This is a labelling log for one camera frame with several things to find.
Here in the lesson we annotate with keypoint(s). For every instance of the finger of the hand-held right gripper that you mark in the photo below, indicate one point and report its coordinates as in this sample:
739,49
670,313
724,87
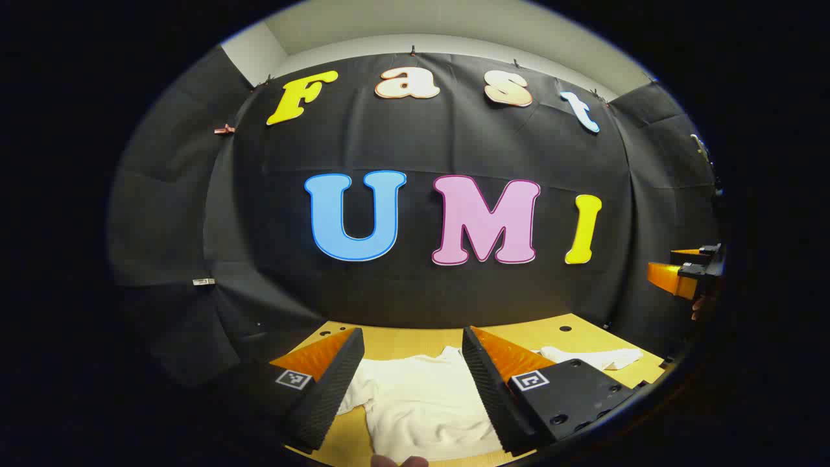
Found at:
703,250
671,277

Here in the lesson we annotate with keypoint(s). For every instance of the black backdrop cloth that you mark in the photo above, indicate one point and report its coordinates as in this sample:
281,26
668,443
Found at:
454,149

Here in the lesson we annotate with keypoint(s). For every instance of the white zip-neck sweatshirt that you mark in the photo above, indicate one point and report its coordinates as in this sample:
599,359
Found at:
421,402

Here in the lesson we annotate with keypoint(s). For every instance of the orange backdrop clip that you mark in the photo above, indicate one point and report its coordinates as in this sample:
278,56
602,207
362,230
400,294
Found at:
224,130

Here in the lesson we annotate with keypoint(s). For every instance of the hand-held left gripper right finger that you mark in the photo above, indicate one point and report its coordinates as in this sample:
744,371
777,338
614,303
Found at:
493,395

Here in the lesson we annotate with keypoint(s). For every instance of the metal backdrop clip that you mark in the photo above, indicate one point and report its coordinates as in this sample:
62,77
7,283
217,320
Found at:
700,146

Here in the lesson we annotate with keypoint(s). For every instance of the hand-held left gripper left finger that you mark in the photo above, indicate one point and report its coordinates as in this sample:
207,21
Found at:
334,383

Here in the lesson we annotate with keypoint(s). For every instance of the white backdrop clip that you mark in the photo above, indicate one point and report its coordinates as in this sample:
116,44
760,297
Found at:
203,281

